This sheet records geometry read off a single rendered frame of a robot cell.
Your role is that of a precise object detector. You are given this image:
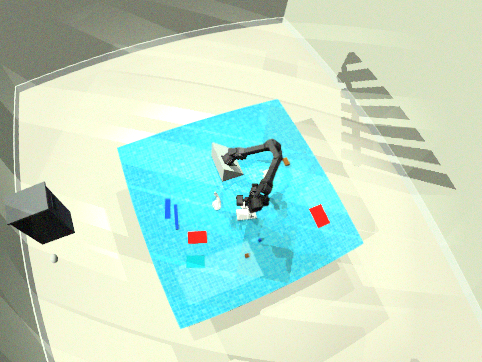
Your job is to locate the red flat plate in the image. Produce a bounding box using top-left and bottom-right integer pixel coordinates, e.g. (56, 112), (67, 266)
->
(309, 204), (330, 228)
(188, 231), (207, 244)

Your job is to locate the cyan flat plate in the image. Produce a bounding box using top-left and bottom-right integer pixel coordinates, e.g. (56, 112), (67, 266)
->
(186, 255), (205, 268)

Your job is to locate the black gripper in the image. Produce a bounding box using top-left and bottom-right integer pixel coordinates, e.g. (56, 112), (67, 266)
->
(236, 195), (269, 207)

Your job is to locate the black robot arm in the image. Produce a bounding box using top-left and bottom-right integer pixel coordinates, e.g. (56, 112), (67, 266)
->
(221, 139), (283, 213)

